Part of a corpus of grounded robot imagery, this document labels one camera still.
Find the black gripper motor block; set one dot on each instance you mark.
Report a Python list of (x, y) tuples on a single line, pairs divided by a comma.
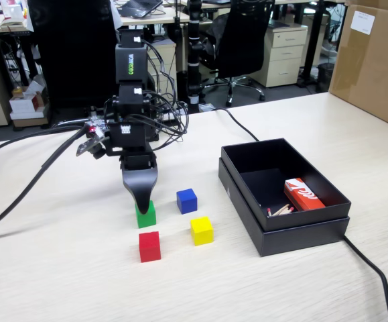
[(128, 139)]

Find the green cube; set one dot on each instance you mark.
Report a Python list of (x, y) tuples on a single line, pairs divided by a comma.
[(146, 220)]

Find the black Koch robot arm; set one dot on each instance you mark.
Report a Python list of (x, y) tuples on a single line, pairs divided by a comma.
[(130, 63)]

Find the beige cabinet behind arm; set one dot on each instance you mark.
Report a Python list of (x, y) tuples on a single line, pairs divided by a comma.
[(165, 57)]

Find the blue cube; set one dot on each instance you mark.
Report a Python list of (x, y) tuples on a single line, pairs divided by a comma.
[(187, 201)]

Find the red cube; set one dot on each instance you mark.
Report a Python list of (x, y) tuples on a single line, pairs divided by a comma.
[(150, 248)]

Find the yellow cube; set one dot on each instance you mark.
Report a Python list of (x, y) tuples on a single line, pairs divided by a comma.
[(202, 231)]

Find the controller board with red LED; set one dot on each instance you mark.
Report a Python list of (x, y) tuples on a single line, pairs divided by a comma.
[(94, 125)]

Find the red-tipped wooden match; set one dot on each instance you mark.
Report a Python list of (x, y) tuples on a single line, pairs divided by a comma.
[(280, 209), (268, 211), (285, 211)]

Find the black pole with white bands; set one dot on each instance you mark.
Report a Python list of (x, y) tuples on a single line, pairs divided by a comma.
[(193, 67)]

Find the white carton box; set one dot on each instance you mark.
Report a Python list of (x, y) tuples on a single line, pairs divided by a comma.
[(24, 105)]

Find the tall black chair back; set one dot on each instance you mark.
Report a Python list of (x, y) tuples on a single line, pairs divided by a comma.
[(76, 50)]

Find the red white carton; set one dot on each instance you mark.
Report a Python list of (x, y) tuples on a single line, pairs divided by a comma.
[(302, 198)]

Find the black open box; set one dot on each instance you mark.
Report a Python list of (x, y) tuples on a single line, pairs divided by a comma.
[(301, 239)]

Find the black cardboard box tray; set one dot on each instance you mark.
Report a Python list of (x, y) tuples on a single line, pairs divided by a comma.
[(307, 218)]

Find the light wooden office desk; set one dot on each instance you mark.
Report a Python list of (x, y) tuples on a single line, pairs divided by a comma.
[(167, 18)]

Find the black mesh office chair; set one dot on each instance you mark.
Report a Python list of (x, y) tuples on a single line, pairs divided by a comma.
[(244, 43)]

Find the black laptop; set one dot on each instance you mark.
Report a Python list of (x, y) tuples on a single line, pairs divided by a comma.
[(136, 8)]

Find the beige three-drawer cabinet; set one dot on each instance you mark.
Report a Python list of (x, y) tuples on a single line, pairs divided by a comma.
[(285, 53)]

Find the black waste bin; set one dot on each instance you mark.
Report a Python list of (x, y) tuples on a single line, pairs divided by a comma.
[(324, 78)]

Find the large brown cardboard box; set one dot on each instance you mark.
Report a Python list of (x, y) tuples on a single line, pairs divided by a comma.
[(374, 67)]

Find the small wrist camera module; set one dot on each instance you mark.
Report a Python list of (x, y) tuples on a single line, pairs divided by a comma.
[(94, 147)]

